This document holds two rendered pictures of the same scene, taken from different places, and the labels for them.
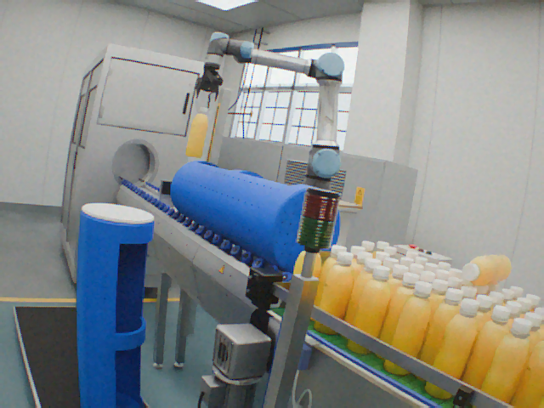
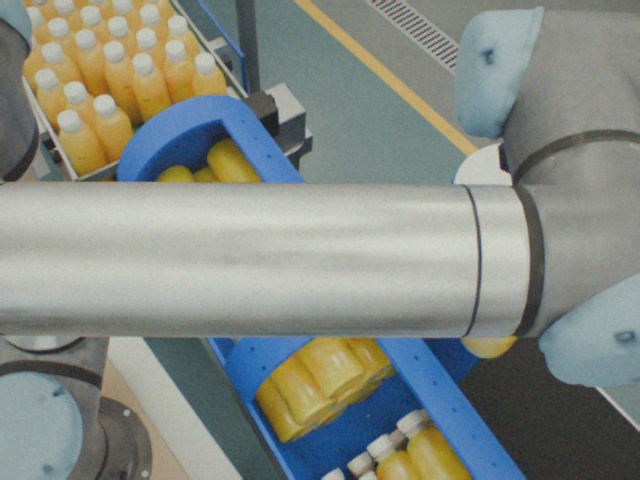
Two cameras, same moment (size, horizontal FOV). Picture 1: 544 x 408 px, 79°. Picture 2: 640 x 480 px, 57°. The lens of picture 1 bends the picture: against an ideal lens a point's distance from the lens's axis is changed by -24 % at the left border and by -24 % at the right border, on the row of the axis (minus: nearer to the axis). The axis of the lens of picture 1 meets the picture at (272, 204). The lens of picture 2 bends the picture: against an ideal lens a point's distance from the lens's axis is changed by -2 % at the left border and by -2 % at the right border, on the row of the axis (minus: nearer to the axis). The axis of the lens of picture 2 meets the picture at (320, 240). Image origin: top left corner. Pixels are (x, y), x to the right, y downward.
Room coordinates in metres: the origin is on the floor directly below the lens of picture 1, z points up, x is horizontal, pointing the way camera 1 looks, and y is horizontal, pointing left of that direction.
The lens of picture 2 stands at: (2.00, 0.11, 2.01)
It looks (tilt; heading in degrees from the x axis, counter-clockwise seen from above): 61 degrees down; 178
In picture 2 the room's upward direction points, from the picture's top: 5 degrees clockwise
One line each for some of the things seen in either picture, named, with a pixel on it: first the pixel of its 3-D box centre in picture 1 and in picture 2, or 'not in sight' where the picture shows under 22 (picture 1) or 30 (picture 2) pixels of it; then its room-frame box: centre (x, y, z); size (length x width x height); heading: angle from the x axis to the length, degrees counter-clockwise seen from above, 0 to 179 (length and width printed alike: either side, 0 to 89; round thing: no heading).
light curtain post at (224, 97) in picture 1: (202, 218); not in sight; (2.69, 0.42, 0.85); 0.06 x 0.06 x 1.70; 35
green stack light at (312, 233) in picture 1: (315, 231); not in sight; (0.75, -0.08, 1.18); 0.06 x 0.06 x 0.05
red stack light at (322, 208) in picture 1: (320, 206); not in sight; (0.75, -0.08, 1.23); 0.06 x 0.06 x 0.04
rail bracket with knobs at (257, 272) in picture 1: (264, 287); (256, 120); (1.12, -0.02, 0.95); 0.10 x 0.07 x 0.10; 125
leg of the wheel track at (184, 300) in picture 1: (182, 322); not in sight; (2.18, 0.38, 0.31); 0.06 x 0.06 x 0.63; 35
